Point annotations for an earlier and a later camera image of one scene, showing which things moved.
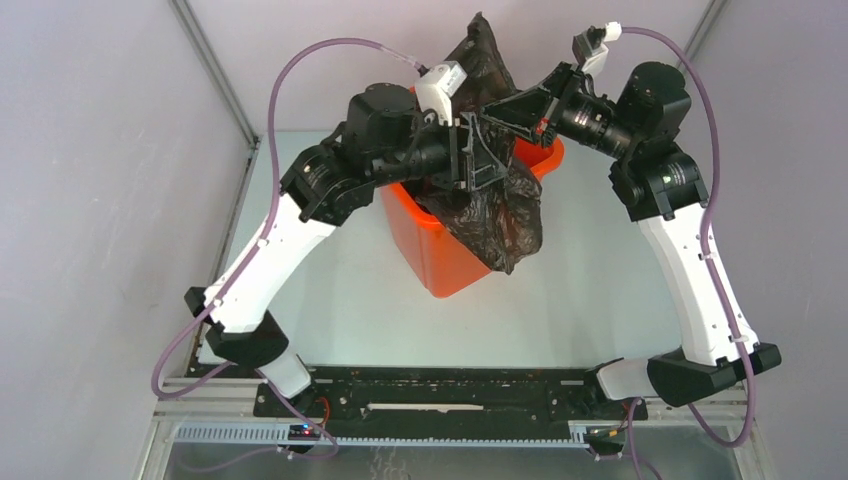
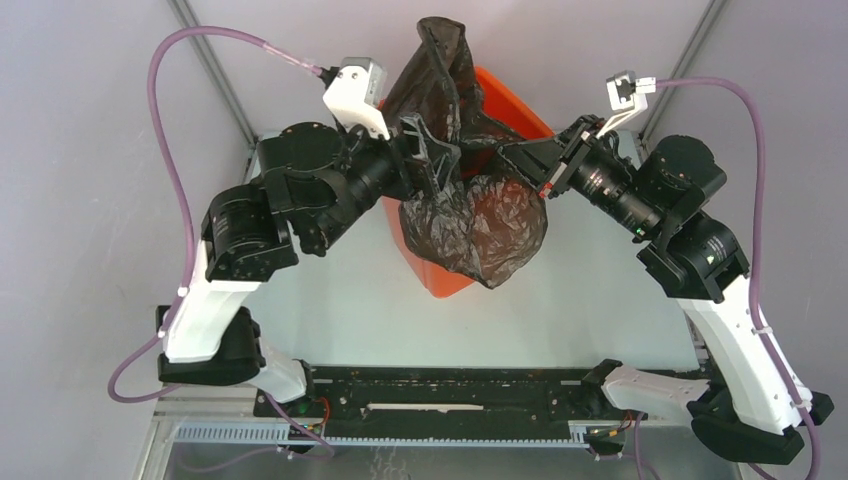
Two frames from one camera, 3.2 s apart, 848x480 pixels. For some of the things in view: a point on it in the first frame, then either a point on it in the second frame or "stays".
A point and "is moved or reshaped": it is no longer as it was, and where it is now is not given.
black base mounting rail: x=451 y=394 stays
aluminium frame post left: x=214 y=68 stays
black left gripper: x=471 y=164 → x=433 y=162
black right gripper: x=538 y=111 → x=548 y=163
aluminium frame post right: x=703 y=31 stays
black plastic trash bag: x=501 y=215 is moved or reshaped
